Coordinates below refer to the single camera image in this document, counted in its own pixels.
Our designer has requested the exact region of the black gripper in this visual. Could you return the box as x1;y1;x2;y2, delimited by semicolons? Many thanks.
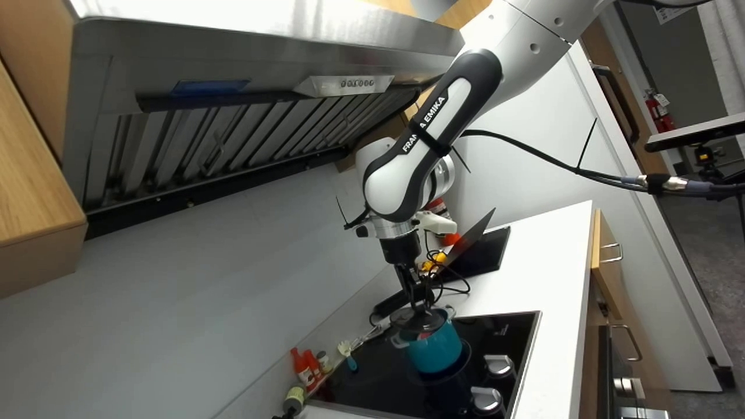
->
378;232;442;319

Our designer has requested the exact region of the grey pot lid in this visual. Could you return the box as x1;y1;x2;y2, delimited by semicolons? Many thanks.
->
391;306;456;347

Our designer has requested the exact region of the blue pot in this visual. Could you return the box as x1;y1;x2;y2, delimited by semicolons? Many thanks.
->
389;310;469;376

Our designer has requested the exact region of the black power brick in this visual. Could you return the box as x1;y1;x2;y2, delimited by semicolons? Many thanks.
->
369;288;413;320

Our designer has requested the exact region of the yellow tape bundle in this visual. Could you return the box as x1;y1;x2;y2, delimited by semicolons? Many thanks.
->
417;246;451;275

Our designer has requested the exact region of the black laptop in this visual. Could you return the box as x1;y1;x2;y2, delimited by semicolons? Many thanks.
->
445;207;513;284

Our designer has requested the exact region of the black glass cooktop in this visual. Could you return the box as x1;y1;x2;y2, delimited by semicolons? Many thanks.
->
310;310;543;419

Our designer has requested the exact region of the silver cooktop knob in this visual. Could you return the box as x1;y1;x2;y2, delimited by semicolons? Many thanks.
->
468;383;508;419
481;352;517;378

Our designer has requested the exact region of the red bottle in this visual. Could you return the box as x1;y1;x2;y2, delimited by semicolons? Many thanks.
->
288;345;331;390

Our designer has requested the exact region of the small yellowish bottle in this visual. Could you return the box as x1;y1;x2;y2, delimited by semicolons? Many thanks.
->
276;381;310;419

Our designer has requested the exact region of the wooden base cabinet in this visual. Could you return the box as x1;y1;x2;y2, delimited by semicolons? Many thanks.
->
579;207;633;419

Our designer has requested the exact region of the white hood label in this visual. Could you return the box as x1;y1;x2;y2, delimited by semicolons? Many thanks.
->
323;71;397;98

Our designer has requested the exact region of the silver oven knob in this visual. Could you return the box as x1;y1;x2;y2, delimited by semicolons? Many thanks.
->
612;374;641;397

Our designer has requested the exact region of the black oven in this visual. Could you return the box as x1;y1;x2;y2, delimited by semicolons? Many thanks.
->
596;320;678;419

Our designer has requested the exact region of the stainless range hood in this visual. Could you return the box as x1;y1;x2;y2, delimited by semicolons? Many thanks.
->
57;0;497;242

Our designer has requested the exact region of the red fire extinguisher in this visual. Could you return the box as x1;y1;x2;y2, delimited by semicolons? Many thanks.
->
644;86;678;135

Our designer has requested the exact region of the black breadboard table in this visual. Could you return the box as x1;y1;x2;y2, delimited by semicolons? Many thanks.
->
641;111;745;156

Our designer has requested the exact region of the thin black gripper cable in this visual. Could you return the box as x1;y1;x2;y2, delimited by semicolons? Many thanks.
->
437;275;474;299

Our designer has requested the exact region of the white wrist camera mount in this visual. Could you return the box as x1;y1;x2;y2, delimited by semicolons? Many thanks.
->
419;211;460;238

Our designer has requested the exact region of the silver drawer handle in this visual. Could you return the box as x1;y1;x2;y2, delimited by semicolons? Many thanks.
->
601;239;624;268

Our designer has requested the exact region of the silver cabinet door handle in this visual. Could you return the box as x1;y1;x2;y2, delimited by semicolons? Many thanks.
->
618;324;646;366

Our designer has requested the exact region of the silver oven handle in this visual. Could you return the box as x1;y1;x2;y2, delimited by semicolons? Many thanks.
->
618;404;671;419

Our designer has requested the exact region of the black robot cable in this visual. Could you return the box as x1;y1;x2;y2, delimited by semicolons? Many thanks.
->
460;126;745;199

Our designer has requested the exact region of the brown door frame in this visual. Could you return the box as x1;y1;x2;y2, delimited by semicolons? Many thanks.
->
579;18;673;178

